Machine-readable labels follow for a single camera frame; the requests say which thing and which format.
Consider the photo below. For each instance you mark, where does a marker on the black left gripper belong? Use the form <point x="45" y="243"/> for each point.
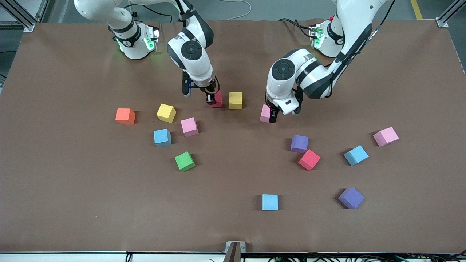
<point x="273" y="115"/>

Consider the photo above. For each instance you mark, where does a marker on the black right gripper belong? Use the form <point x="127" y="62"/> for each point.
<point x="210" y="90"/>

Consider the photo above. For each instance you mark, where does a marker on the red foam block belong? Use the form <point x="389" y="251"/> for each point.
<point x="309" y="159"/>
<point x="218" y="100"/>

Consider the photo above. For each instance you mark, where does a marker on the pink foam block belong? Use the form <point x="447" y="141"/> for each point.
<point x="386" y="136"/>
<point x="264" y="112"/>
<point x="189" y="126"/>

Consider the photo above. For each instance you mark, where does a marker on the yellow foam block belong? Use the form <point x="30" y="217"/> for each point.
<point x="166" y="112"/>
<point x="236" y="100"/>

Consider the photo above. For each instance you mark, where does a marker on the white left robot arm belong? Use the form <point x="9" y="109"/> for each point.
<point x="355" y="22"/>

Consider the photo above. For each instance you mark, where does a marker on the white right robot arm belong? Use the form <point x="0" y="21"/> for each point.
<point x="198" y="71"/>

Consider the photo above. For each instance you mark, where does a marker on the purple foam block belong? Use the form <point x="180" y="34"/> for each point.
<point x="299" y="143"/>
<point x="351" y="197"/>

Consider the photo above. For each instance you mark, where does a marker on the green foam block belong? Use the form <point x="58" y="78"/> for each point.
<point x="184" y="161"/>

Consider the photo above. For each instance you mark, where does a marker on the light blue foam block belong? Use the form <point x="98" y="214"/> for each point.
<point x="269" y="202"/>

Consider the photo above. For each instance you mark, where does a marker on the orange foam block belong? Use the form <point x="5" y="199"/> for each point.
<point x="125" y="115"/>

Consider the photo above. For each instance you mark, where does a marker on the brown pole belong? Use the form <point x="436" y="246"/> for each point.
<point x="233" y="254"/>

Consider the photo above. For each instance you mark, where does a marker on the brown table mat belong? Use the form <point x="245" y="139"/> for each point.
<point x="109" y="218"/>

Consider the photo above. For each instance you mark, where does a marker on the small metal bracket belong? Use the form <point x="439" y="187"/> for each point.
<point x="242" y="246"/>

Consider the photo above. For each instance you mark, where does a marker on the aluminium frame post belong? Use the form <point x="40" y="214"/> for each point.
<point x="16" y="12"/>
<point x="449" y="14"/>

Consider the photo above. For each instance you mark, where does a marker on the white table edge rail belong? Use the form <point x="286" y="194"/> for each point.
<point x="54" y="258"/>

